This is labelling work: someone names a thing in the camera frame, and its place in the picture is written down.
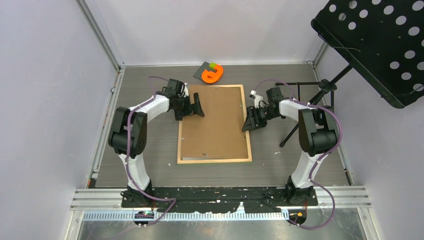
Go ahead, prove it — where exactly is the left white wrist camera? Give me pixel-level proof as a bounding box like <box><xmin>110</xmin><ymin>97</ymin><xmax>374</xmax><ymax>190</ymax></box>
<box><xmin>181</xmin><ymin>84</ymin><xmax>190</xmax><ymax>98</ymax></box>

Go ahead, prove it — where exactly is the aluminium rail frame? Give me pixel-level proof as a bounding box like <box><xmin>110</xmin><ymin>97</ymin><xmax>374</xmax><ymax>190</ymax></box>
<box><xmin>64</xmin><ymin>185</ymin><xmax>381</xmax><ymax>240</ymax></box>

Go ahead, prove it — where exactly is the orange plastic horseshoe piece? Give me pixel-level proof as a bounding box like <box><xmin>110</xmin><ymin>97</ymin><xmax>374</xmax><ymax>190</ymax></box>
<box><xmin>202</xmin><ymin>64</ymin><xmax>224</xmax><ymax>84</ymax></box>

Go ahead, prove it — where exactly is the landscape photo print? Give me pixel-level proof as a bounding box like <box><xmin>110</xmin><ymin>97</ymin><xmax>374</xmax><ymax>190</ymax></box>
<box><xmin>181</xmin><ymin>157</ymin><xmax>208</xmax><ymax>161</ymax></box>

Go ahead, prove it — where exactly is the black perforated music stand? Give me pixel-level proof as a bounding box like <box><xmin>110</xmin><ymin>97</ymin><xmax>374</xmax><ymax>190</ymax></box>
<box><xmin>274</xmin><ymin>0</ymin><xmax>424</xmax><ymax>149</ymax></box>

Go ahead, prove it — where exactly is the grey building baseplate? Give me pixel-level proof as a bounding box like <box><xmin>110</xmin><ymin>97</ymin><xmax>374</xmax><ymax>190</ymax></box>
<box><xmin>193</xmin><ymin>61</ymin><xmax>211</xmax><ymax>81</ymax></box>

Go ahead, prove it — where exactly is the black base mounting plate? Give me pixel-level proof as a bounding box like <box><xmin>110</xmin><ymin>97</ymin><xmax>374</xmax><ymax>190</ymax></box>
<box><xmin>120</xmin><ymin>186</ymin><xmax>318</xmax><ymax>214</ymax></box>

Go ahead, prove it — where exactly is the brown backing board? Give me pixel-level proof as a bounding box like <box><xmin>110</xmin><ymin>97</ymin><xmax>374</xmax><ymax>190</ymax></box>
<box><xmin>180</xmin><ymin>86</ymin><xmax>249</xmax><ymax>161</ymax></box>

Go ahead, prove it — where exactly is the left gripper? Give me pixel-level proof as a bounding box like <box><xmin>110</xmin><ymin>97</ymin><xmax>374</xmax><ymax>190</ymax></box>
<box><xmin>173</xmin><ymin>93</ymin><xmax>205</xmax><ymax>122</ymax></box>

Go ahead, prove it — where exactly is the wooden picture frame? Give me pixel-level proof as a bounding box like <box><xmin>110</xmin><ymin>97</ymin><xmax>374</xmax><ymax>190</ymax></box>
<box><xmin>176</xmin><ymin>84</ymin><xmax>253</xmax><ymax>165</ymax></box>

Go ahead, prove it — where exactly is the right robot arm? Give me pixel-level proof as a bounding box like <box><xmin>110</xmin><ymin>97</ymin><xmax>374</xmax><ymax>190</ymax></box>
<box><xmin>241</xmin><ymin>87</ymin><xmax>341</xmax><ymax>205</ymax></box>

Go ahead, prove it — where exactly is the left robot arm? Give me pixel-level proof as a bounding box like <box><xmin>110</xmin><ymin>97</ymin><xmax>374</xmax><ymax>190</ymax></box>
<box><xmin>107</xmin><ymin>78</ymin><xmax>205</xmax><ymax>207</ymax></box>

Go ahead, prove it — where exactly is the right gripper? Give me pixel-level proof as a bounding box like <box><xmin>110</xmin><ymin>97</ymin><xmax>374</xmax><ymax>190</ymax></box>
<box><xmin>242</xmin><ymin>105</ymin><xmax>279</xmax><ymax>132</ymax></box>

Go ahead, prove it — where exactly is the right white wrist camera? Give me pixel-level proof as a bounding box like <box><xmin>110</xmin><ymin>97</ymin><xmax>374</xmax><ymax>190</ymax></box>
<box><xmin>249</xmin><ymin>90</ymin><xmax>265</xmax><ymax>109</ymax></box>

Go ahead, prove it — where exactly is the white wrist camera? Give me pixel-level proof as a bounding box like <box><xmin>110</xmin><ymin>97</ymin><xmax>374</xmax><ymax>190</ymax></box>
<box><xmin>249</xmin><ymin>90</ymin><xmax>265</xmax><ymax>109</ymax></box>
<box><xmin>181</xmin><ymin>84</ymin><xmax>190</xmax><ymax>98</ymax></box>

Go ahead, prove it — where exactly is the green building brick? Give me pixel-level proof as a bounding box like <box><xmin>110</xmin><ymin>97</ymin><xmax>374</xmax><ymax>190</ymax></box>
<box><xmin>208</xmin><ymin>62</ymin><xmax>217</xmax><ymax>71</ymax></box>

